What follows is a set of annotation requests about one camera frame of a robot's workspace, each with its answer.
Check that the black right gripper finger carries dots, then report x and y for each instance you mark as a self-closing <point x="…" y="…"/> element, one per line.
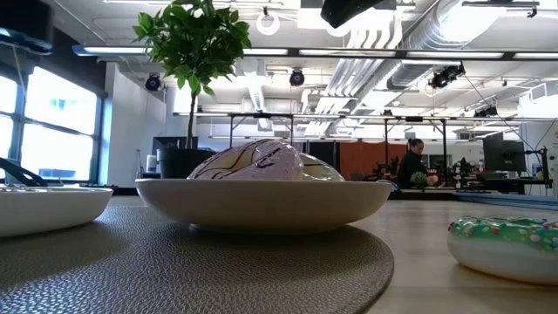
<point x="344" y="11"/>

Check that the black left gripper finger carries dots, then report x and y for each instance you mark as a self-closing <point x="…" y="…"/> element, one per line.
<point x="24" y="43"/>

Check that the mint frosted donut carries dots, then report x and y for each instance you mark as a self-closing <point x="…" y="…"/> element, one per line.
<point x="320" y="170"/>

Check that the green frosted sprinkle donut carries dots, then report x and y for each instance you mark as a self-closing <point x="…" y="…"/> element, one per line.
<point x="505" y="248"/>

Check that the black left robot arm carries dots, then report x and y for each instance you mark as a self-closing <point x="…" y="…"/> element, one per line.
<point x="17" y="174"/>

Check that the black ceiling spotlight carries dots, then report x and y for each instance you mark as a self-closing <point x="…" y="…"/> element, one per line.
<point x="152" y="82"/>
<point x="297" y="77"/>

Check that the large window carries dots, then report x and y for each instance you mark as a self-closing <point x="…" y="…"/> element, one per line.
<point x="56" y="131"/>

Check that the orange partition panel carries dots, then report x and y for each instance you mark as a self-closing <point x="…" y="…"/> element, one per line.
<point x="366" y="159"/>

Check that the small green leafy tree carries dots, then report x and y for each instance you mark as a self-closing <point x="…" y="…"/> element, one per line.
<point x="194" y="43"/>

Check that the white shallow bowl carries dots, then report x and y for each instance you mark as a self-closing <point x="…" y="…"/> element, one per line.
<point x="43" y="211"/>

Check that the person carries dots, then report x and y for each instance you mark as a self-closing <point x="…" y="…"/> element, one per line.
<point x="410" y="168"/>

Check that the white cup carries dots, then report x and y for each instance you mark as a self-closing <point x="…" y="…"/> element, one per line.
<point x="151" y="164"/>

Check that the dark monitor behind tree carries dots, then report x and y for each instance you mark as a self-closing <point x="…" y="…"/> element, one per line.
<point x="170" y="143"/>

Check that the small green desk plant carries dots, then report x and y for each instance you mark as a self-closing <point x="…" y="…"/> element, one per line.
<point x="418" y="179"/>

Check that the black plant pot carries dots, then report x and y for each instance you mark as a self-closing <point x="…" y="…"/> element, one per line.
<point x="183" y="163"/>

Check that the large cream bowl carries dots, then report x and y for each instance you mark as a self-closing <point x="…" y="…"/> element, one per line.
<point x="261" y="205"/>

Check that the black computer monitor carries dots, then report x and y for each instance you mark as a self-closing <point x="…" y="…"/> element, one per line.
<point x="503" y="155"/>

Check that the dark office desk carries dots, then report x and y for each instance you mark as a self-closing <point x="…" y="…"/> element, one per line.
<point x="514" y="184"/>

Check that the blue mat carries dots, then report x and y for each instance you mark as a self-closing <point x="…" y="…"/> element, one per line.
<point x="510" y="200"/>

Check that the round grey woven placemat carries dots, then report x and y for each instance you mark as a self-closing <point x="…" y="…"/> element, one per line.
<point x="174" y="275"/>

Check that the long ceiling light rail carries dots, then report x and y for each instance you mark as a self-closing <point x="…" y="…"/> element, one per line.
<point x="349" y="52"/>

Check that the silver ventilation duct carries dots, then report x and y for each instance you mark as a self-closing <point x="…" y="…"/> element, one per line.
<point x="436" y="35"/>

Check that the black ceiling camera cluster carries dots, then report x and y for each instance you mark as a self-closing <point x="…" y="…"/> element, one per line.
<point x="445" y="75"/>
<point x="486" y="111"/>

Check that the black metal frame rack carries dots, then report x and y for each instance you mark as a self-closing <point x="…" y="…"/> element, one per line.
<point x="444" y="148"/>

